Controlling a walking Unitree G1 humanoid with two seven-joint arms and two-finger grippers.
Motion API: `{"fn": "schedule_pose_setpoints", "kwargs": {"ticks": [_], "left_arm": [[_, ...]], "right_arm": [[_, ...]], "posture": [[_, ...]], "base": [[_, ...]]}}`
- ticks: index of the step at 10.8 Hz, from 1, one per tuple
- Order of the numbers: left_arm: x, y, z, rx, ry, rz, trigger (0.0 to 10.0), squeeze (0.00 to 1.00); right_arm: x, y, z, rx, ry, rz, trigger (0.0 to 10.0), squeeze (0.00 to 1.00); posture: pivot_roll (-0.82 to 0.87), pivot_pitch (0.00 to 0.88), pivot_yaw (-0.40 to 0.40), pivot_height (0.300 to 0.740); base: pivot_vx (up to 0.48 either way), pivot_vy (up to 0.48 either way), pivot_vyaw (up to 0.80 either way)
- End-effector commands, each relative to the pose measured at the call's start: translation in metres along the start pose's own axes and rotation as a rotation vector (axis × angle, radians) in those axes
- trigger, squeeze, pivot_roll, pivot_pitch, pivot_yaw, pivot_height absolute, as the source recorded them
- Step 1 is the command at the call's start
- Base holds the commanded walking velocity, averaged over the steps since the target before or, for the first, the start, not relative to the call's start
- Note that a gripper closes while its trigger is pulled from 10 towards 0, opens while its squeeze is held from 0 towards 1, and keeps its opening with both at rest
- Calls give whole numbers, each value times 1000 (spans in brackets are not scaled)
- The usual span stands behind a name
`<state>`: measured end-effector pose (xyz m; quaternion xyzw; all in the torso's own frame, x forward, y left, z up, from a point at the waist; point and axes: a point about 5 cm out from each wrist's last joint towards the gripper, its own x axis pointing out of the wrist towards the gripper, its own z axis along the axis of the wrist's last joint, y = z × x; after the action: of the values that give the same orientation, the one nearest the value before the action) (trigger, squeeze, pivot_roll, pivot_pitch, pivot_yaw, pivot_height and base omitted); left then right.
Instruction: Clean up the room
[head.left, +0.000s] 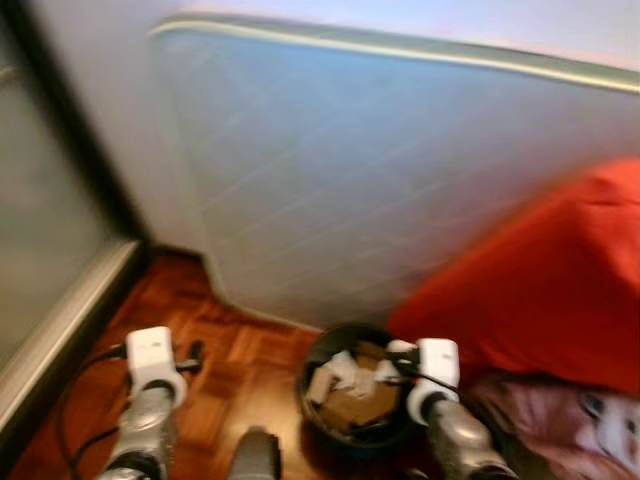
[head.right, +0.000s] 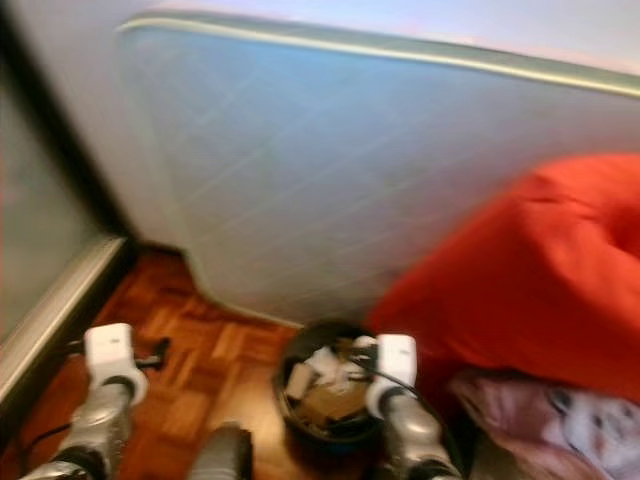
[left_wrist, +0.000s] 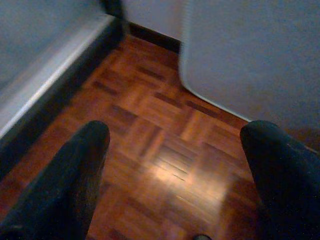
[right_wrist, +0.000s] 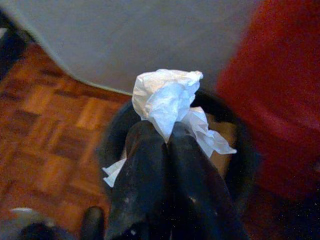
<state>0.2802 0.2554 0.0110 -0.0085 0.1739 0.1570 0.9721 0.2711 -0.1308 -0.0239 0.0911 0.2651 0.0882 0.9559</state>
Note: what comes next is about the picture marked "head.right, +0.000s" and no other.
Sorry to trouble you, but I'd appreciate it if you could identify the pink cartoon print blanket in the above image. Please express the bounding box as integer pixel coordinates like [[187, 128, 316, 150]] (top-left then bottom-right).
[[448, 367, 640, 480]]

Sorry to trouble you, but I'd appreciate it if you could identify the silver left robot leg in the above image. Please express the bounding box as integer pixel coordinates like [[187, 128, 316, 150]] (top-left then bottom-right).
[[187, 421, 254, 480]]

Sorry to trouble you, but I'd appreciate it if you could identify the black round trash bin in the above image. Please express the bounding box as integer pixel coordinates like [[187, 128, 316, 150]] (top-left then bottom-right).
[[271, 318, 393, 448]]

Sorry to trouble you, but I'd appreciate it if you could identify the frosted sliding door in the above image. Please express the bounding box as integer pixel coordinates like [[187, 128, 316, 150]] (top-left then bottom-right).
[[0, 20, 133, 401]]

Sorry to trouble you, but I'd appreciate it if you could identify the crumpled white paper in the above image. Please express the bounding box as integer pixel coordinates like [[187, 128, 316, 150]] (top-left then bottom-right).
[[285, 345, 356, 396]]

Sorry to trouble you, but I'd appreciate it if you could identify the brown cardboard piece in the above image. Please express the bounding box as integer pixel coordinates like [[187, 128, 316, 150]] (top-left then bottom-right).
[[290, 345, 371, 426]]

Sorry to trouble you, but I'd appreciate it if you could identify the grey quilted mattress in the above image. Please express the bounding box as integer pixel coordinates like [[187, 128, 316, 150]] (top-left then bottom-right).
[[117, 10, 640, 329]]

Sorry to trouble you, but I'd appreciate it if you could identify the red folded cushion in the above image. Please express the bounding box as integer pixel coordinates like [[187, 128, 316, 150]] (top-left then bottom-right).
[[365, 152, 640, 403]]

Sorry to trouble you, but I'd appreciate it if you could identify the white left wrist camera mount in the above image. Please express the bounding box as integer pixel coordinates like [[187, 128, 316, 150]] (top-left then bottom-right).
[[83, 322, 149, 403]]

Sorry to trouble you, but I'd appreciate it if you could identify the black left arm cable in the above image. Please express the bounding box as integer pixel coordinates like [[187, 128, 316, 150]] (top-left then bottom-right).
[[15, 340, 91, 471]]

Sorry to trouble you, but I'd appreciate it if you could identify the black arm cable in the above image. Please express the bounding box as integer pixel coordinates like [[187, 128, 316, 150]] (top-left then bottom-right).
[[15, 340, 91, 471], [360, 362, 411, 391]]

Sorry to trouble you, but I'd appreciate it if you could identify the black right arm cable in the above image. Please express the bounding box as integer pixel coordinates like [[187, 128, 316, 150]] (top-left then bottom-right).
[[360, 362, 411, 391]]

